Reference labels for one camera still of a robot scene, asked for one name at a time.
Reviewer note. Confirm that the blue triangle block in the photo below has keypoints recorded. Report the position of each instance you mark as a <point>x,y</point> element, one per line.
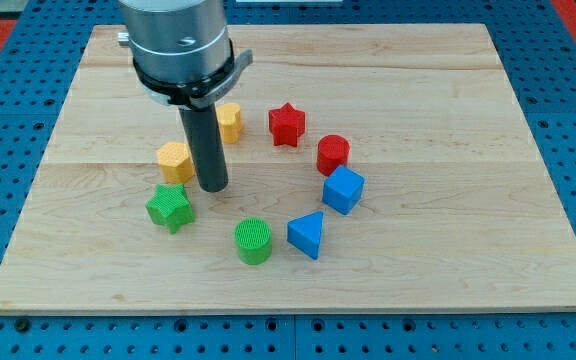
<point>305,233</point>

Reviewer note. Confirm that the yellow hexagon block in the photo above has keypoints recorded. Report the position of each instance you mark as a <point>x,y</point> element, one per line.
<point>175,162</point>

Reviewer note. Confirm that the red cylinder block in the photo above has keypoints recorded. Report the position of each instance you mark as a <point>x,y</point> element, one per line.
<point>332,151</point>

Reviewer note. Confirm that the red star block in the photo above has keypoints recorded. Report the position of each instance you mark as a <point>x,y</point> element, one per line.
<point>286,124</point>

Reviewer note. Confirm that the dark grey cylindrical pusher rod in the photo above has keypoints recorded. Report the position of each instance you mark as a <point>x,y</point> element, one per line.
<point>204,140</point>

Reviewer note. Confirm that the black clamp ring mount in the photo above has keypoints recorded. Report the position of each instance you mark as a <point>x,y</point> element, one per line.
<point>188,73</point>

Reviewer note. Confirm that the green star block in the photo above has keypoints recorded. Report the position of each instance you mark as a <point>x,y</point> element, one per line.
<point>170,207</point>

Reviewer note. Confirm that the yellow heart block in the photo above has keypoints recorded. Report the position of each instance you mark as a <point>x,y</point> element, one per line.
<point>230,122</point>

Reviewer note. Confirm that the blue cube block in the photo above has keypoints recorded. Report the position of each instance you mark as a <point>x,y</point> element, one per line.
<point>343,189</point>

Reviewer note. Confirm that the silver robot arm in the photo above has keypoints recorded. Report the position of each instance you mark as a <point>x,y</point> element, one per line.
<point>164,21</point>

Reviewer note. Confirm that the green cylinder block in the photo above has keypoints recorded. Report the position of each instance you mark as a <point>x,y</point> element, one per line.
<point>253,239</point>

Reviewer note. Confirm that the light wooden board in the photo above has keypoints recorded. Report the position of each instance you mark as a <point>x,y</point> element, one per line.
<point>457,215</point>

